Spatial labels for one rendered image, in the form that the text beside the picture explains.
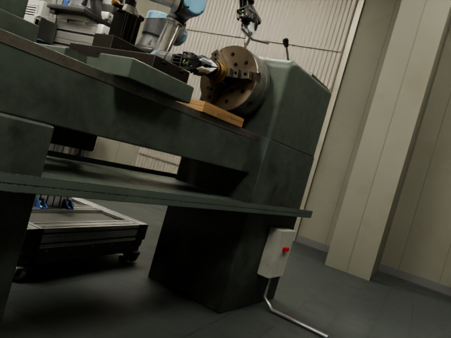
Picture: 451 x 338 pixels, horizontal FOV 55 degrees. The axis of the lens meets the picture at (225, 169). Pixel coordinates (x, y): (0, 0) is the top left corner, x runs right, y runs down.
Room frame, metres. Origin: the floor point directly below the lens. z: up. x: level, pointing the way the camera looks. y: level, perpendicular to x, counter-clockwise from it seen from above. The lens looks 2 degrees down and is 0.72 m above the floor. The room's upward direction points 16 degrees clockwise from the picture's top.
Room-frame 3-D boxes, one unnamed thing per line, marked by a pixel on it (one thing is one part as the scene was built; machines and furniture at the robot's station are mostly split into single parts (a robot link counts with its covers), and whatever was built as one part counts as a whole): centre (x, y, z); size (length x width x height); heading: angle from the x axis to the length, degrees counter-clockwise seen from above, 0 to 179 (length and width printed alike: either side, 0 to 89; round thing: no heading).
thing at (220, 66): (1.95, 0.16, 1.08); 0.09 x 0.09 x 0.09; 59
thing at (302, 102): (2.42, -0.12, 1.06); 0.59 x 0.48 x 0.39; 147
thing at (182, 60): (1.94, 0.29, 1.08); 0.12 x 0.09 x 0.08; 57
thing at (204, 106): (1.87, 0.21, 0.89); 0.36 x 0.30 x 0.04; 57
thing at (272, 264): (2.23, -0.53, 0.22); 0.42 x 0.18 x 0.44; 57
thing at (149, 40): (2.42, 0.59, 1.21); 0.15 x 0.15 x 0.10
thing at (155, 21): (2.43, 0.59, 1.33); 0.13 x 0.12 x 0.14; 141
